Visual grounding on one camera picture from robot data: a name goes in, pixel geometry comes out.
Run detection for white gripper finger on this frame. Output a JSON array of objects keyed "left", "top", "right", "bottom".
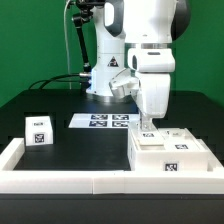
[
  {"left": 147, "top": 118, "right": 154, "bottom": 131},
  {"left": 139, "top": 114, "right": 147, "bottom": 131}
]

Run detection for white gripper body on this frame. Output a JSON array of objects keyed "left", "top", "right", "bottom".
[{"left": 128, "top": 48, "right": 175, "bottom": 118}]

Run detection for white cabinet door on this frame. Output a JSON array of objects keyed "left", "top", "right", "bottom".
[
  {"left": 137, "top": 128, "right": 164, "bottom": 146},
  {"left": 158, "top": 128, "right": 199, "bottom": 152}
]

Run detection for white cabinet body box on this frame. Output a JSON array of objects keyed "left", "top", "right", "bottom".
[{"left": 127, "top": 127, "right": 209, "bottom": 173}]

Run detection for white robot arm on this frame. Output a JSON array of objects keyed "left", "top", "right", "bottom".
[{"left": 88, "top": 0, "right": 190, "bottom": 131}]

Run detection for white cabinet top block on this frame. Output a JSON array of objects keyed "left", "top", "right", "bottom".
[{"left": 25, "top": 116, "right": 53, "bottom": 146}]

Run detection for white marker sheet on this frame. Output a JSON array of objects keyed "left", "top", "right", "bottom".
[{"left": 69, "top": 113, "right": 139, "bottom": 128}]

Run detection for white U-shaped fence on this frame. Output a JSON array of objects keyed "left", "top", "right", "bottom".
[{"left": 0, "top": 138, "right": 224, "bottom": 194}]

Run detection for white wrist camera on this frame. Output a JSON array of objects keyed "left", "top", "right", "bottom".
[{"left": 109, "top": 68, "right": 138, "bottom": 99}]

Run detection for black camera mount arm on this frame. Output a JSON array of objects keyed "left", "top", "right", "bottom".
[{"left": 71, "top": 0, "right": 111, "bottom": 73}]

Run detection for black cable bundle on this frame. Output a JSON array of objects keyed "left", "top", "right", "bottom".
[{"left": 27, "top": 72, "right": 92, "bottom": 90}]

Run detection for white cable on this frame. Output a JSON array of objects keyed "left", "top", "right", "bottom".
[{"left": 62, "top": 0, "right": 76, "bottom": 90}]

